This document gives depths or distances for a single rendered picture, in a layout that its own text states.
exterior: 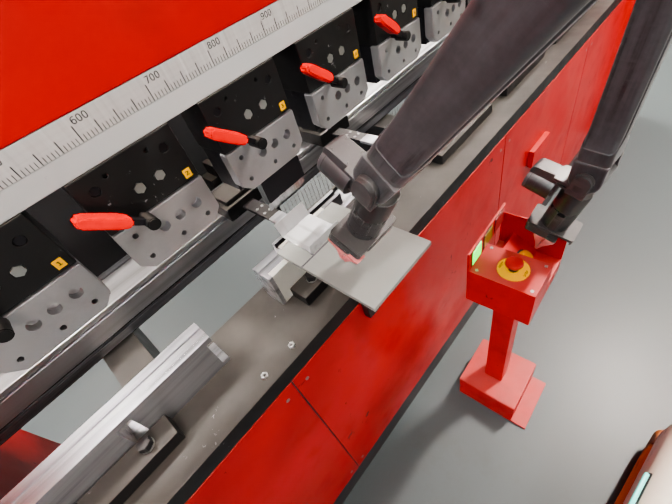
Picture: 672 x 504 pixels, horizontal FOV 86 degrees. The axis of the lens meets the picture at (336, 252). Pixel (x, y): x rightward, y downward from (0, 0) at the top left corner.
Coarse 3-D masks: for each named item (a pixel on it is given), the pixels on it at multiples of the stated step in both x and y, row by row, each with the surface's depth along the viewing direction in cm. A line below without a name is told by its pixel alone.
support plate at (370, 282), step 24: (336, 216) 80; (384, 240) 72; (408, 240) 70; (312, 264) 72; (336, 264) 71; (360, 264) 69; (384, 264) 68; (408, 264) 66; (336, 288) 67; (360, 288) 65; (384, 288) 64
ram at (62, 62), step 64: (0, 0) 34; (64, 0) 37; (128, 0) 41; (192, 0) 46; (256, 0) 52; (0, 64) 36; (64, 64) 39; (128, 64) 43; (256, 64) 56; (0, 128) 37; (128, 128) 46; (0, 192) 39
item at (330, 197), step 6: (330, 192) 87; (324, 198) 86; (330, 198) 86; (336, 198) 85; (318, 204) 85; (324, 204) 84; (312, 210) 84; (276, 240) 80; (282, 240) 80; (276, 246) 79; (276, 252) 81
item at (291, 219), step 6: (300, 204) 81; (294, 210) 81; (300, 210) 81; (306, 210) 82; (288, 216) 80; (294, 216) 81; (300, 216) 82; (282, 222) 79; (288, 222) 80; (294, 222) 81; (276, 228) 79; (282, 228) 79; (288, 228) 80; (282, 234) 79
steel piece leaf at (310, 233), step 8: (312, 216) 82; (304, 224) 81; (312, 224) 80; (320, 224) 79; (328, 224) 79; (336, 224) 76; (288, 232) 80; (296, 232) 79; (304, 232) 79; (312, 232) 78; (320, 232) 78; (328, 232) 75; (288, 240) 78; (296, 240) 78; (304, 240) 77; (312, 240) 76; (320, 240) 74; (304, 248) 75; (312, 248) 73
